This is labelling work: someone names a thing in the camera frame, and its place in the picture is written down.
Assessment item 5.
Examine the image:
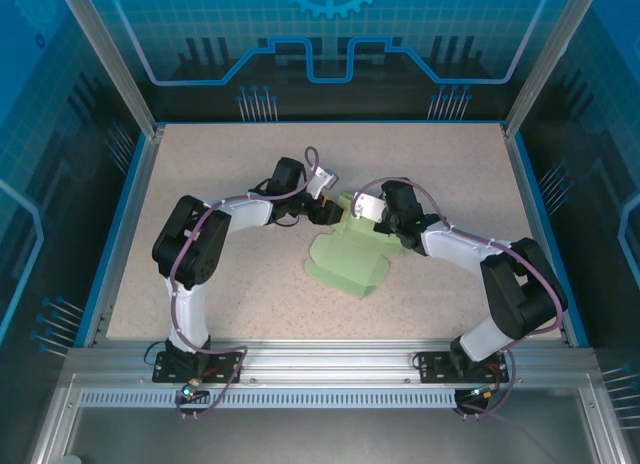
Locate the aluminium frame post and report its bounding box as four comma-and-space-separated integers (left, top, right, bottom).
54, 0, 166, 138
502, 0, 604, 138

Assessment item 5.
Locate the grey slotted cable duct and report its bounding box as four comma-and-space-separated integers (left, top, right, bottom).
78, 388, 459, 410

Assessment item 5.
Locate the aluminium lower frame bar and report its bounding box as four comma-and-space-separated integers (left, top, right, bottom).
579, 383, 630, 464
28, 373, 84, 464

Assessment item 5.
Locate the aluminium side rail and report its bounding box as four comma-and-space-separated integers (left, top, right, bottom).
74, 123, 166, 348
501, 122, 591, 349

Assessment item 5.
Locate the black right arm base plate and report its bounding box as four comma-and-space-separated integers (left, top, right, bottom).
416, 351, 510, 384

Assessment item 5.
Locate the green-lit cable connector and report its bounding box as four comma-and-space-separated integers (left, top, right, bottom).
180, 381, 210, 404
468, 385, 502, 404

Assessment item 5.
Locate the light green paper box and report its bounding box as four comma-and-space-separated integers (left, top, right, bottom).
304, 191, 416, 301

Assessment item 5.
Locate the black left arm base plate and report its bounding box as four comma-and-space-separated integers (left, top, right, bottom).
152, 351, 245, 384

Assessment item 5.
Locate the wide aluminium base rail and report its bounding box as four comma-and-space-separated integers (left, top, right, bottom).
64, 338, 604, 385

